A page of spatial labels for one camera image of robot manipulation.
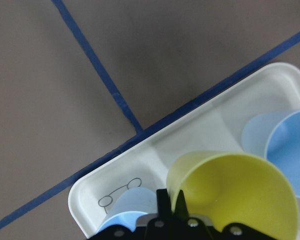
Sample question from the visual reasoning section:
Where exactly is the yellow plastic cup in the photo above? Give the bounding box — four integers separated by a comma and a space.
166, 151, 299, 240

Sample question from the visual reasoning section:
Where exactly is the white compartment tray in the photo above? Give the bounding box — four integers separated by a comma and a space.
68, 62, 300, 238

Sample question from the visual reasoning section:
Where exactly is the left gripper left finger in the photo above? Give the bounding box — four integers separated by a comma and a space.
156, 189, 171, 218

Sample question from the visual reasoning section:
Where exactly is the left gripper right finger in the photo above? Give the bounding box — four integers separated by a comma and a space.
174, 190, 189, 217

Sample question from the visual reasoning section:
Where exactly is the blue plastic cup far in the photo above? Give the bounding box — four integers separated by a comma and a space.
97, 187, 157, 232

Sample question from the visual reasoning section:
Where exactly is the blue plastic cup near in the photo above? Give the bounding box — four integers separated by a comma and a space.
241, 109, 300, 198

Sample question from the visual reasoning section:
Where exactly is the blue plastic cup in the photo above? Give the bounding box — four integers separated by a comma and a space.
97, 187, 157, 232
241, 109, 300, 198

